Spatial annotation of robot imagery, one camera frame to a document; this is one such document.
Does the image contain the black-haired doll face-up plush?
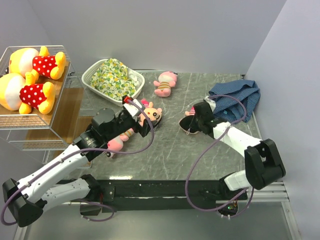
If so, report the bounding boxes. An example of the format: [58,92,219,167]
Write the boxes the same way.
[140,98,162,128]

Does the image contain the pink pig plush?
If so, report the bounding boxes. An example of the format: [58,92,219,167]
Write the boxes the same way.
[107,128,134,152]
[153,71,178,98]

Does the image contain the blue checked shirt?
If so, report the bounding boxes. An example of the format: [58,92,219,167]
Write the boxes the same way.
[208,79,261,123]

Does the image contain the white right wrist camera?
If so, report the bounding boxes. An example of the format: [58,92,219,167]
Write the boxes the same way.
[203,96,216,111]

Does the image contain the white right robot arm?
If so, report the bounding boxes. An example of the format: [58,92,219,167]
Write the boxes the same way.
[190,101,286,200]

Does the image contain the black-haired doll face-down plush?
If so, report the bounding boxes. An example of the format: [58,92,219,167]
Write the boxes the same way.
[179,106,200,135]

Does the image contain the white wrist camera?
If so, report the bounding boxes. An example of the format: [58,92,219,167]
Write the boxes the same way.
[203,96,216,111]
[122,95,145,117]

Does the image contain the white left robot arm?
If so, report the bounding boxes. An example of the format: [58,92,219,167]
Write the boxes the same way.
[0,107,154,227]

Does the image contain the white perforated plastic basket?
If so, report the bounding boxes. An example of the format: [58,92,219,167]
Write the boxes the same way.
[81,58,145,106]

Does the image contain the lemon print cloth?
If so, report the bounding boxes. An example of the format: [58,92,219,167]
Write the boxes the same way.
[89,58,136,101]

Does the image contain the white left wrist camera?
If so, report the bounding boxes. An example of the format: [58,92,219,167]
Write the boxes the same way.
[122,95,145,117]

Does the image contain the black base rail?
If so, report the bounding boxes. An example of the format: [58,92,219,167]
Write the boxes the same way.
[84,179,241,211]

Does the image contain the wire and wood shelf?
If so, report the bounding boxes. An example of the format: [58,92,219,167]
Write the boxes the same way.
[0,45,93,170]

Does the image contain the yellow bear plush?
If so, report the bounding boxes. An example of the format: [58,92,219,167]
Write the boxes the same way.
[7,46,67,80]
[0,73,56,115]

